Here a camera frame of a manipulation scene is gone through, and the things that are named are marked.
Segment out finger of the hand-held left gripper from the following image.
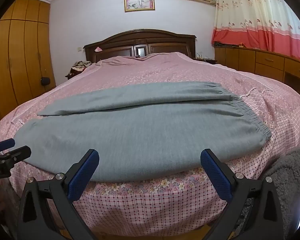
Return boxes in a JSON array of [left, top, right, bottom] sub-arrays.
[[0, 145, 32, 167], [0, 138, 16, 153]]

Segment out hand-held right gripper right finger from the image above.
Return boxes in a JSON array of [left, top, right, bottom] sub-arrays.
[[200, 148, 284, 240]]

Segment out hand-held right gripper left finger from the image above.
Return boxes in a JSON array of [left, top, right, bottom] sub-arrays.
[[16, 149, 100, 240]]

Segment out grey pants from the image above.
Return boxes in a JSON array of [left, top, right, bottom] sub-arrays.
[[14, 81, 272, 182]]

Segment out pink floral bed cover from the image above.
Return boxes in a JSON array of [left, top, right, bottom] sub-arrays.
[[0, 52, 300, 237]]

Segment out grey fluffy cloth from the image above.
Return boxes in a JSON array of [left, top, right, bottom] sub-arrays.
[[262, 147, 300, 230]]

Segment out wooden wardrobe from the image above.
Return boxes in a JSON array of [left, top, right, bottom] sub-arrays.
[[0, 0, 57, 130]]

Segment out pile of clothes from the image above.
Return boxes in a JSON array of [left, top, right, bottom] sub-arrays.
[[68, 60, 92, 77]]

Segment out dark wooden nightstand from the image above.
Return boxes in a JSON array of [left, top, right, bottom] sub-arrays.
[[192, 57, 218, 67]]

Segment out wooden window cabinet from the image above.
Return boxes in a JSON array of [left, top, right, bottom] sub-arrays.
[[214, 45, 300, 90]]

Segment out dark cloth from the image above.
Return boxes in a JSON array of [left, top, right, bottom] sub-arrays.
[[214, 41, 238, 48]]

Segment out dark wooden headboard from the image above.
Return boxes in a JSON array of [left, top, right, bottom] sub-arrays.
[[83, 29, 197, 63]]

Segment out floral cream and red curtain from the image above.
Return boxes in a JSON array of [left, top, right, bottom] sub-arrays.
[[211, 0, 300, 67]]

